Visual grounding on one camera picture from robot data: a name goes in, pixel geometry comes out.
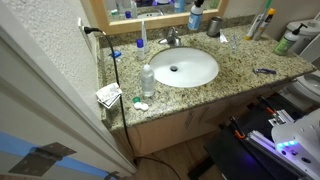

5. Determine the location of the white oval sink basin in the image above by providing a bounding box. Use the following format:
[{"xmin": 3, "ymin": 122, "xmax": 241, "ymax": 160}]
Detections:
[{"xmin": 149, "ymin": 47, "xmax": 219, "ymax": 88}]

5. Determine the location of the white door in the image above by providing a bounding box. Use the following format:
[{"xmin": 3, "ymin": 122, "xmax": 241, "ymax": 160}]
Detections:
[{"xmin": 0, "ymin": 3, "xmax": 138, "ymax": 180}]

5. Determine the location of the green soap pump bottle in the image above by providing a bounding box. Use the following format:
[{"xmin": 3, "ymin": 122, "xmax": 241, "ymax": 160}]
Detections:
[{"xmin": 273, "ymin": 23, "xmax": 306, "ymax": 56}]

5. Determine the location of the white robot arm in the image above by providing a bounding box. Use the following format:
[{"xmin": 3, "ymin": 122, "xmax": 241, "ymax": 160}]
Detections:
[{"xmin": 271, "ymin": 109, "xmax": 320, "ymax": 180}]

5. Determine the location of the wall power outlet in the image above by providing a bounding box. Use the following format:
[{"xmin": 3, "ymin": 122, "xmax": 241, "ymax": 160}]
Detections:
[{"xmin": 77, "ymin": 17, "xmax": 92, "ymax": 53}]

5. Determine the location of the small blue cap bottle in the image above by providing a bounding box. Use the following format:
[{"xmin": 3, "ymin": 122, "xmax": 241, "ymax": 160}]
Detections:
[{"xmin": 136, "ymin": 38, "xmax": 145, "ymax": 60}]

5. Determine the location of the white toilet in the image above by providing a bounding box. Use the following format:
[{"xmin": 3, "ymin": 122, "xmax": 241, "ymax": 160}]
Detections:
[{"xmin": 281, "ymin": 16, "xmax": 320, "ymax": 110}]

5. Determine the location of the wood framed mirror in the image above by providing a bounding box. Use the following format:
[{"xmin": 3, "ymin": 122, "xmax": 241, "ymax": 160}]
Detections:
[{"xmin": 90, "ymin": 0, "xmax": 228, "ymax": 35}]

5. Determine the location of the clear solution bottle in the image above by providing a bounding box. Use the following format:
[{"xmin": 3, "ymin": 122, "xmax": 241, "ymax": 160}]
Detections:
[{"xmin": 140, "ymin": 64, "xmax": 155, "ymax": 97}]

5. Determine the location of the wooden vanity cabinet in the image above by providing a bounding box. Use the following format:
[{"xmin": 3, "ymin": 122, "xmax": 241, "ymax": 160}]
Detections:
[{"xmin": 128, "ymin": 86, "xmax": 279, "ymax": 156}]

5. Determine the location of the blue soap pump bottle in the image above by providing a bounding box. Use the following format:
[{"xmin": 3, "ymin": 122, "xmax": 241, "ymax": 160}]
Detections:
[{"xmin": 188, "ymin": 0, "xmax": 204, "ymax": 30}]

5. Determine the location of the chrome faucet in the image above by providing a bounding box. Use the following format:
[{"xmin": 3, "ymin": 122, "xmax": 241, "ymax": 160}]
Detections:
[{"xmin": 159, "ymin": 27, "xmax": 181, "ymax": 47}]

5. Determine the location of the metal door hinge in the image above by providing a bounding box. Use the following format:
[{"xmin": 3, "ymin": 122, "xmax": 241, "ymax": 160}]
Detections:
[{"xmin": 9, "ymin": 142, "xmax": 76, "ymax": 177}]

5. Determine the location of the blue razor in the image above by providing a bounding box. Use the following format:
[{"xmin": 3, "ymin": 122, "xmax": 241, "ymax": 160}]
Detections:
[{"xmin": 253, "ymin": 68, "xmax": 277, "ymax": 74}]

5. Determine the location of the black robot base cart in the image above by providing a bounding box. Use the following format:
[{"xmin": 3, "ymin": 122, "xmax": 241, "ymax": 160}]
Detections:
[{"xmin": 188, "ymin": 94, "xmax": 312, "ymax": 180}]

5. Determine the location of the orange cap spray can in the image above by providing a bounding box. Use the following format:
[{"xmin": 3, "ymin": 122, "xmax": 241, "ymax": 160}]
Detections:
[{"xmin": 253, "ymin": 8, "xmax": 276, "ymax": 40}]

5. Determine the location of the metal cup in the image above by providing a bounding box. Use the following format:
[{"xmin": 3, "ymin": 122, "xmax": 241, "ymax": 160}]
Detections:
[{"xmin": 207, "ymin": 16, "xmax": 223, "ymax": 37}]

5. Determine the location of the black power cable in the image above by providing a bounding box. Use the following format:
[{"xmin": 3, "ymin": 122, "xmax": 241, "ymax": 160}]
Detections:
[{"xmin": 83, "ymin": 26, "xmax": 183, "ymax": 180}]

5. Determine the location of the folded paper leaflet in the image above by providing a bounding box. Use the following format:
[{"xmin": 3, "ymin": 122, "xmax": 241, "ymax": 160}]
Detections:
[{"xmin": 96, "ymin": 83, "xmax": 122, "ymax": 109}]

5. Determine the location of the contact lens case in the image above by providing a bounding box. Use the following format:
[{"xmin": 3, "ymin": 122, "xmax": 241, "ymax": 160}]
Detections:
[{"xmin": 132, "ymin": 97, "xmax": 149, "ymax": 111}]

